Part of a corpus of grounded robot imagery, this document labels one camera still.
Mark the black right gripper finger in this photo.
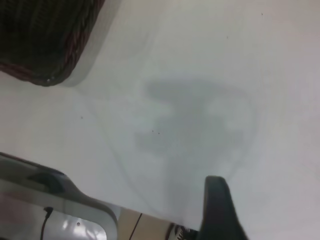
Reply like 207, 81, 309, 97
199, 175, 250, 240

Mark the dark brown wicker basket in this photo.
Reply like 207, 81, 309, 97
0, 0, 107, 88

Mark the dark white patterned object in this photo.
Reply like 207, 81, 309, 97
165, 223, 200, 240

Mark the grey white machine housing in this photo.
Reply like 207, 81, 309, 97
0, 151, 119, 240

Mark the thin dark cable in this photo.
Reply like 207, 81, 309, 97
130, 213, 143, 240

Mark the black cable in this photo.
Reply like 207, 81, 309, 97
41, 206, 54, 240

